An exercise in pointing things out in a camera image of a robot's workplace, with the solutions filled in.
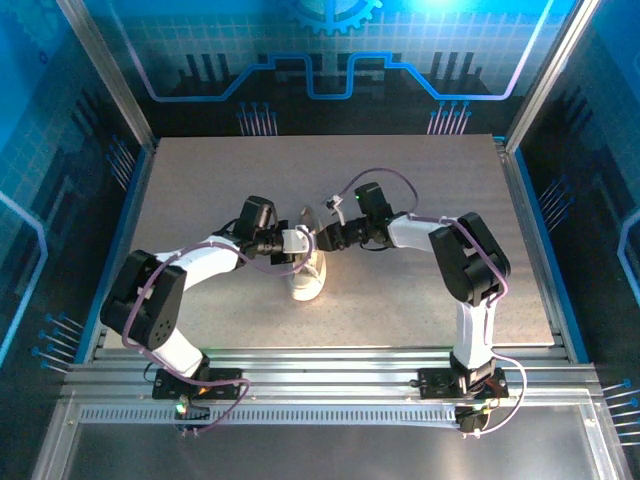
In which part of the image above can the white sneaker shoe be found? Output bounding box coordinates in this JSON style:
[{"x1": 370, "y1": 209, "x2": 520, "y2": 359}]
[{"x1": 288, "y1": 205, "x2": 329, "y2": 303}]

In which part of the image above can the grey metal plate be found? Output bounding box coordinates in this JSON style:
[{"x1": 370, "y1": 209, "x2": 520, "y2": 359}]
[{"x1": 29, "y1": 397, "x2": 629, "y2": 480}]

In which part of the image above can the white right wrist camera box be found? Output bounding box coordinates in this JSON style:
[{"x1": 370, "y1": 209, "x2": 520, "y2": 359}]
[{"x1": 321, "y1": 193, "x2": 347, "y2": 227}]

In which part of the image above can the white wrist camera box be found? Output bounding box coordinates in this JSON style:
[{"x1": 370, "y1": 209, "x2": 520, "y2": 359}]
[
  {"x1": 321, "y1": 193, "x2": 347, "y2": 227},
  {"x1": 280, "y1": 225, "x2": 314, "y2": 255}
]

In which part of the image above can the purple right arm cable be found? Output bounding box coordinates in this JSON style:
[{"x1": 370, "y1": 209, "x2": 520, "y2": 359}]
[{"x1": 335, "y1": 167, "x2": 526, "y2": 439}]

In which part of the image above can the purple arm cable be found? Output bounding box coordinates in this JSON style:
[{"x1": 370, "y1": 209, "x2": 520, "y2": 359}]
[
  {"x1": 335, "y1": 167, "x2": 526, "y2": 439},
  {"x1": 121, "y1": 227, "x2": 318, "y2": 435}
]

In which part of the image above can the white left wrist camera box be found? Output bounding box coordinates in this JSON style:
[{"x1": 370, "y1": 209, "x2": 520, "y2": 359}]
[{"x1": 280, "y1": 225, "x2": 314, "y2": 255}]

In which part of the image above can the aluminium side rail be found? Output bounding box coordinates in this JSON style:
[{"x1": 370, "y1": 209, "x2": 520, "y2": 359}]
[{"x1": 493, "y1": 135, "x2": 572, "y2": 351}]

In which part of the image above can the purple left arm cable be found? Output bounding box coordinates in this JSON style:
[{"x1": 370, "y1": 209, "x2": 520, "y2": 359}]
[{"x1": 121, "y1": 227, "x2": 318, "y2": 435}]

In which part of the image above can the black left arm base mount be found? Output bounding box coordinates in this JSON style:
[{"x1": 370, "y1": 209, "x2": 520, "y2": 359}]
[{"x1": 151, "y1": 366, "x2": 245, "y2": 402}]

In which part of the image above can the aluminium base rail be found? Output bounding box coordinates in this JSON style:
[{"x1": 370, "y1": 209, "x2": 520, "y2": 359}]
[{"x1": 62, "y1": 348, "x2": 604, "y2": 399}]

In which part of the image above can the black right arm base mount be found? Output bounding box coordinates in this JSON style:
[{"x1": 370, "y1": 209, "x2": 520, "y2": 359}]
[{"x1": 416, "y1": 366, "x2": 510, "y2": 402}]

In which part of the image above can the slotted grey cable duct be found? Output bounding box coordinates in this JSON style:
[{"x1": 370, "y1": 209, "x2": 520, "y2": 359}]
[{"x1": 78, "y1": 404, "x2": 462, "y2": 427}]

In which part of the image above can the aluminium frame post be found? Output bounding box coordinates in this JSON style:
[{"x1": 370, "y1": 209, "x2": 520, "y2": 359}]
[
  {"x1": 53, "y1": 0, "x2": 160, "y2": 153},
  {"x1": 503, "y1": 0, "x2": 604, "y2": 154}
]

